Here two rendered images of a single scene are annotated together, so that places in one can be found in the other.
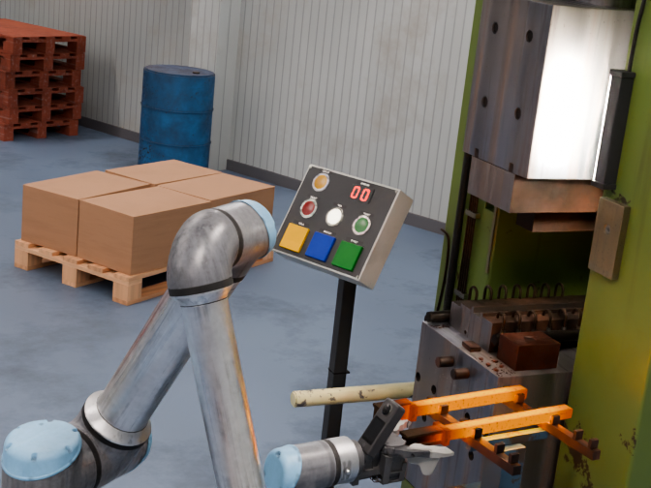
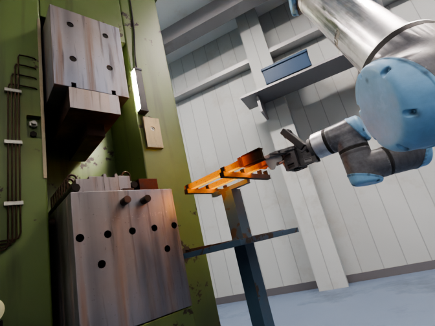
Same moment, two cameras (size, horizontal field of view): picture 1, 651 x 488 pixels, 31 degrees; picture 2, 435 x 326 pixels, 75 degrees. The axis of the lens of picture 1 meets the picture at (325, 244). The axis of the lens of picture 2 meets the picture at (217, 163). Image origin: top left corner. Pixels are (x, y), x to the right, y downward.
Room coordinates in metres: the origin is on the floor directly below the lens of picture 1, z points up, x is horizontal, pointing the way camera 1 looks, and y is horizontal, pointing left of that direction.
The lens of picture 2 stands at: (2.69, 0.70, 0.63)
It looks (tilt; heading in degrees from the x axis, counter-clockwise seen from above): 17 degrees up; 252
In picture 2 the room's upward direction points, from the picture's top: 13 degrees counter-clockwise
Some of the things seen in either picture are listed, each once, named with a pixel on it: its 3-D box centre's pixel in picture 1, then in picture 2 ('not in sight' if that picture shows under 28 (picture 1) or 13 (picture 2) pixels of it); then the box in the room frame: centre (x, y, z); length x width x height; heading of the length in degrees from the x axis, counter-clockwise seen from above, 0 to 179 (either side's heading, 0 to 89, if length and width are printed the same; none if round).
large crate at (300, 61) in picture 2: not in sight; (289, 75); (0.72, -1.80, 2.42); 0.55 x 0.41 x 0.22; 141
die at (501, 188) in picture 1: (561, 183); (81, 124); (2.87, -0.57, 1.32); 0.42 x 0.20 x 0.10; 115
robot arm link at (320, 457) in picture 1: (300, 469); (345, 134); (2.01, 0.00, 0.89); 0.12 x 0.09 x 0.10; 123
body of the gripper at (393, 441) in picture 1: (374, 457); (300, 155); (2.10, -0.14, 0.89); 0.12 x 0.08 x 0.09; 123
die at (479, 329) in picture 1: (540, 319); (88, 200); (2.87, -0.57, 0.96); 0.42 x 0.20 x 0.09; 115
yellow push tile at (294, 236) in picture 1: (294, 238); not in sight; (3.22, 0.09, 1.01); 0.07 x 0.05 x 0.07; 50
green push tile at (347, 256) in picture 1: (348, 256); not in sight; (3.09, -0.07, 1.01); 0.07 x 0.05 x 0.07; 50
